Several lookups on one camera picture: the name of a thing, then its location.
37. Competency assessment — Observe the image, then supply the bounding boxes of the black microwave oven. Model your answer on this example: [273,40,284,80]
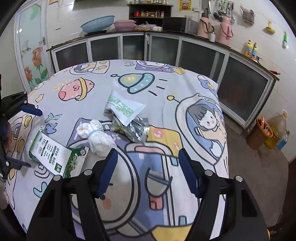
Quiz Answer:
[163,17,198,35]

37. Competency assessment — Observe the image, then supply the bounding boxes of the large cooking oil jug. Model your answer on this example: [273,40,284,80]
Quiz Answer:
[264,109,288,149]

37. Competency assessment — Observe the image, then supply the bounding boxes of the white knotted tissue bundle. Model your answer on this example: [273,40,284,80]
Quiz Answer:
[76,120,116,158]

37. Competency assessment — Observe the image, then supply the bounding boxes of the green white milk powder bag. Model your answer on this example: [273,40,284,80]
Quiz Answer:
[29,130,89,178]

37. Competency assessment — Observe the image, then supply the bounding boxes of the yellow wall scoop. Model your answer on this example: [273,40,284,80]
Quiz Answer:
[265,21,275,35]

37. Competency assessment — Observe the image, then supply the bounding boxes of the cartoon print tablecloth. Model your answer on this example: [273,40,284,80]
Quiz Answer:
[6,60,228,240]

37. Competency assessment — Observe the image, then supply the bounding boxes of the white green small packet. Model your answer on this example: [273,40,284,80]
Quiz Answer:
[104,90,146,126]

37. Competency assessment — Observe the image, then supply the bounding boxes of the yellow detergent bottles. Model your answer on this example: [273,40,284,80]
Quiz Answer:
[244,40,258,60]

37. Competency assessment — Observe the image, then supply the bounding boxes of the green wall brush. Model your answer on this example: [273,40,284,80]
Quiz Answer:
[282,31,288,49]

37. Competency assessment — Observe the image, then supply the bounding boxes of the silver green foil wrapper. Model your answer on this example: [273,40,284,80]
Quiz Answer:
[111,116,150,144]

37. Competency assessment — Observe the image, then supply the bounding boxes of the pink thermos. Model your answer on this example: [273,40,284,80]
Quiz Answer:
[197,12,215,39]
[216,16,234,46]

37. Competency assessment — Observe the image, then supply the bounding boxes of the blue plastic basin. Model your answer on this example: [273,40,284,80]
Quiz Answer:
[81,16,115,34]

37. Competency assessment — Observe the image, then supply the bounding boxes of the small blue water bottle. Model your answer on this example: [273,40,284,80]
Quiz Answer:
[277,130,290,150]

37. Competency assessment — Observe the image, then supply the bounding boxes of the kitchen counter cabinets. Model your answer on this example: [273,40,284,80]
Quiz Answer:
[48,32,278,128]

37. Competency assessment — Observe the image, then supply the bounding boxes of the brown waste bucket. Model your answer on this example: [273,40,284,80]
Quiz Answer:
[246,116,273,150]

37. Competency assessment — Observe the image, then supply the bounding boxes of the chopstick holder basket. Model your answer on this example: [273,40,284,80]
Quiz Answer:
[240,5,255,25]

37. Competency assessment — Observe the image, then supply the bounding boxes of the hanging utensil rack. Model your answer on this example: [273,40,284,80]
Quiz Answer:
[212,1,235,25]

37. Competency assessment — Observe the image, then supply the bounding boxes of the yellow wall poster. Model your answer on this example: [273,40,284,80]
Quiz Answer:
[179,0,192,11]

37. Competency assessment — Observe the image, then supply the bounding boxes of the pink thermos left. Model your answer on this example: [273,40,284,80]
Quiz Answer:
[197,12,215,39]

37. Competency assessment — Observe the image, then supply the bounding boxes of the black spice shelf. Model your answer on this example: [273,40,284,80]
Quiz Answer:
[128,3,173,27]

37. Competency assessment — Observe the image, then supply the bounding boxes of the flower painted glass door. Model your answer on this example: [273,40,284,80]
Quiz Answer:
[14,1,54,92]

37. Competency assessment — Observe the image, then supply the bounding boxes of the pink thermos right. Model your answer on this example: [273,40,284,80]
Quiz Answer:
[216,16,234,46]

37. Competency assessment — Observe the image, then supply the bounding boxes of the pink plastic basin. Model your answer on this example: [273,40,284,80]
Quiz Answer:
[114,20,135,32]

